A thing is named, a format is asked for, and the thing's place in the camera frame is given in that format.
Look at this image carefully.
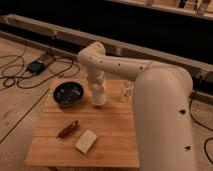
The red-brown chili pepper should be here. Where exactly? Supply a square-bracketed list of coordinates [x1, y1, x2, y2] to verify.
[57, 120, 78, 138]

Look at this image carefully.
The wooden beam rail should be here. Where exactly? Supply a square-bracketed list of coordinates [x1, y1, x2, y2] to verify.
[0, 14, 213, 104]

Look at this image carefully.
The wooden table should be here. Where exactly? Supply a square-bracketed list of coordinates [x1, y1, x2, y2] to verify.
[25, 80, 139, 168]

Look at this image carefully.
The beige sponge block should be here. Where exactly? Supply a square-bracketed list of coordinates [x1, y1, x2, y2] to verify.
[75, 129, 97, 154]

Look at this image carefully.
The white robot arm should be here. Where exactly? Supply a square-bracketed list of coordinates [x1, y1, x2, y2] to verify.
[78, 42, 197, 171]

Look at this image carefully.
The black cable right side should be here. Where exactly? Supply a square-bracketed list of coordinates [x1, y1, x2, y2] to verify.
[189, 93, 213, 164]

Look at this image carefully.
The blue power adapter box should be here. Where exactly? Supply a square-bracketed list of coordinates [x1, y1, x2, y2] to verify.
[27, 61, 45, 74]

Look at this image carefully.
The clear glass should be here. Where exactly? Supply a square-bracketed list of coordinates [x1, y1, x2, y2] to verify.
[120, 80, 133, 103]

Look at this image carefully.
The dark ceramic bowl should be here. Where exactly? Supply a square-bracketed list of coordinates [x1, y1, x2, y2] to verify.
[53, 81, 84, 107]

